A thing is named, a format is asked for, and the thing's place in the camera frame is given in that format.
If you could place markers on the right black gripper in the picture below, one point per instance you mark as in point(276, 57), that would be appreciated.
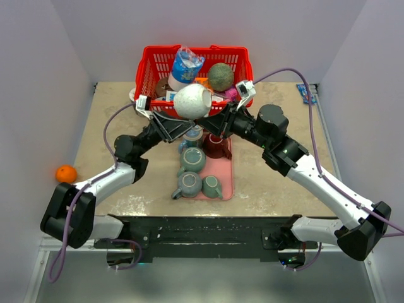
point(221, 124)

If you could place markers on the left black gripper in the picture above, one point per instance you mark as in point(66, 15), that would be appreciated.
point(168, 129)

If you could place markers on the white speckled mug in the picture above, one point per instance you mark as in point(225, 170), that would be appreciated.
point(193, 102)

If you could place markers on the small green mug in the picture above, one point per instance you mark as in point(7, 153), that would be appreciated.
point(212, 187)

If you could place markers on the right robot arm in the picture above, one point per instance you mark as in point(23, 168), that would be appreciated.
point(359, 223)

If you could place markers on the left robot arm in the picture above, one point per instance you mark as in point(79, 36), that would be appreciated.
point(70, 216)

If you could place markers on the light blue tall mug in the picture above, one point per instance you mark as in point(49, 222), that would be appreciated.
point(192, 138)

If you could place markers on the dark red mug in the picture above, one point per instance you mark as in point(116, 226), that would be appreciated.
point(216, 147)

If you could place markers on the teal green mug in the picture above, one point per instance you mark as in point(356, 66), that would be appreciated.
point(192, 159)

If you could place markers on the grey blue mug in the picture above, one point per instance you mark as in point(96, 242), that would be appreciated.
point(189, 185)

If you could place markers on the pink small box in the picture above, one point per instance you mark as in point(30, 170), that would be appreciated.
point(231, 94)

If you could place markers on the white blue flat box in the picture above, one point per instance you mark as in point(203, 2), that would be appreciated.
point(170, 95)

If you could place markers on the green netted melon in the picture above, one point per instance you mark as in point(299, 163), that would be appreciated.
point(220, 77)

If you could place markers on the orange package in basket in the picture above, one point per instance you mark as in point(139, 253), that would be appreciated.
point(202, 81)

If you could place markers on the black labelled paper roll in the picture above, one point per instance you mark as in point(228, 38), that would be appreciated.
point(132, 96)

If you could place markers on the pink plastic tray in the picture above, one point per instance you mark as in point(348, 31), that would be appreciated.
point(221, 168)

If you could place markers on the red plastic shopping basket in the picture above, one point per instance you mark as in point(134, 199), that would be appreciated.
point(157, 62)

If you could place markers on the blue white paper towel roll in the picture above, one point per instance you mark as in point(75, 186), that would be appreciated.
point(185, 68)

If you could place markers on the blue snack packet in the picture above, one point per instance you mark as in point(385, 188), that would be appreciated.
point(304, 94)

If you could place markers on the orange fruit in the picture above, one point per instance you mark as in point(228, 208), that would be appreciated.
point(66, 173)

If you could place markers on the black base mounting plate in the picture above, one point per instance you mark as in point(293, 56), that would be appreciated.
point(203, 237)

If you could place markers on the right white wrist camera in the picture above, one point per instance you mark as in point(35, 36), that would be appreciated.
point(246, 91)

